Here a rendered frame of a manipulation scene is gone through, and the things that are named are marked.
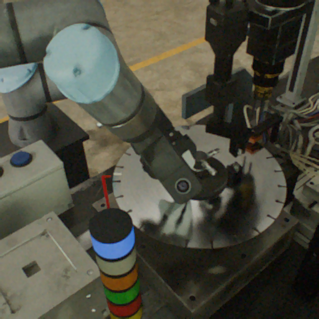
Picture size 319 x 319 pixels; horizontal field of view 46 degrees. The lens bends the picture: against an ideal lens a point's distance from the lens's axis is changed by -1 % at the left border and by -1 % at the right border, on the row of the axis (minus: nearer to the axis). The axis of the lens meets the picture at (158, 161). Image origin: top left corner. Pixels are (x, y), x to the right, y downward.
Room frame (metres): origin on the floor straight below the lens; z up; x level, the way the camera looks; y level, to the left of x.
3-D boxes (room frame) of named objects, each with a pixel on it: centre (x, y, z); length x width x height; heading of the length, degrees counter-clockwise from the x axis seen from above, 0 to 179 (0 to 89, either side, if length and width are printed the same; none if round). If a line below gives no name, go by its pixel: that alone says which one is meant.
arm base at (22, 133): (0.94, 0.39, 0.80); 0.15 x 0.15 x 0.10
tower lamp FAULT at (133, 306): (0.24, 0.05, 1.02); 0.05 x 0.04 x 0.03; 38
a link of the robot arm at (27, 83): (0.95, 0.38, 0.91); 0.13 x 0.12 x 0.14; 108
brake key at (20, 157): (0.64, 0.31, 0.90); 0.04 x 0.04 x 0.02
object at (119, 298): (0.24, 0.05, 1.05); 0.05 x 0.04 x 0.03; 38
